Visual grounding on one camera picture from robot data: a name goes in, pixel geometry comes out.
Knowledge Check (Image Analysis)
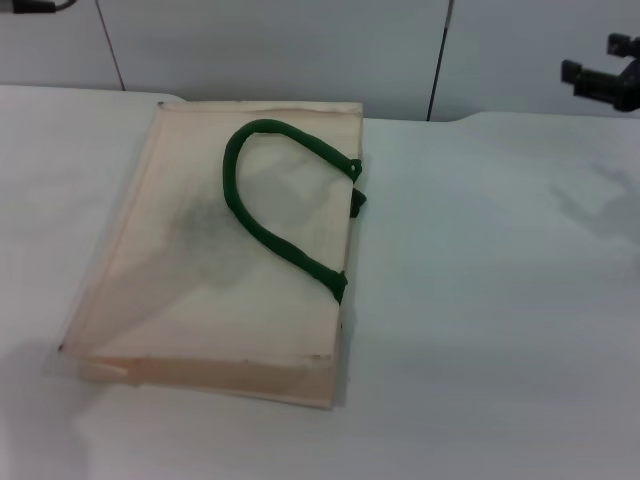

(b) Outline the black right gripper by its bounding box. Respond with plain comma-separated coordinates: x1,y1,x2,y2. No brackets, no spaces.
560,32,640,113

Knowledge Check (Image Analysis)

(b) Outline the beige handbag with green handles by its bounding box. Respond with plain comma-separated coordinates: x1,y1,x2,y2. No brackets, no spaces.
58,99,370,413

